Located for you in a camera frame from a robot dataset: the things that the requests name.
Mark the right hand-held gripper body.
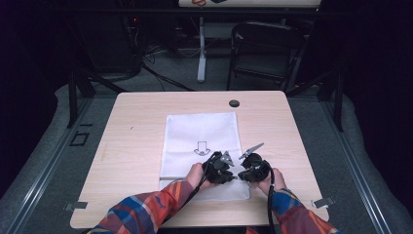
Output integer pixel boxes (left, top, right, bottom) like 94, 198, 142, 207
238, 141, 273, 183

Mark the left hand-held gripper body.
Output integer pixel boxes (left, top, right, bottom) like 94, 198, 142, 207
201, 150, 236, 185

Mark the white cloth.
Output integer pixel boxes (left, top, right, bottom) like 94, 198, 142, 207
158, 111, 252, 202

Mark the person's left hand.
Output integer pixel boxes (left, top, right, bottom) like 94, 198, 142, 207
185, 162, 216, 191

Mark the person's right hand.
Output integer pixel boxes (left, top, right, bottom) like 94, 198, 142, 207
250, 167, 288, 197

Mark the white table leg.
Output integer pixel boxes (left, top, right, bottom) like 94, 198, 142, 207
197, 16, 207, 84

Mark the black folding chair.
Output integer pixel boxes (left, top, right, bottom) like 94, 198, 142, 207
226, 20, 307, 93

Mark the dark equipment with red light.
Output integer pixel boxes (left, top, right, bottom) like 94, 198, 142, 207
79, 11, 144, 75

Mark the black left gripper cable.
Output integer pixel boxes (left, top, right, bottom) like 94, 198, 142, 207
160, 151, 222, 225

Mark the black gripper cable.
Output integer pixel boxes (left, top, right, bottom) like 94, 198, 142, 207
160, 151, 222, 225
266, 168, 278, 234

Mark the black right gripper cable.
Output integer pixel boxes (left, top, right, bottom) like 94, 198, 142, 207
266, 168, 278, 234

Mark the grey metal table bracket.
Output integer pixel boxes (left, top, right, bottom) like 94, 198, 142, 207
63, 201, 89, 212
311, 196, 336, 210

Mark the aluminium floor rail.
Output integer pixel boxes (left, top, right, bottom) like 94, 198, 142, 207
5, 97, 94, 234
319, 100, 393, 234

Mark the black floor cable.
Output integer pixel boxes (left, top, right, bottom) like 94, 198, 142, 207
140, 62, 197, 93

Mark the black metal stand post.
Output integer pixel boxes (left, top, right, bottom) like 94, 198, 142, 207
66, 69, 79, 129

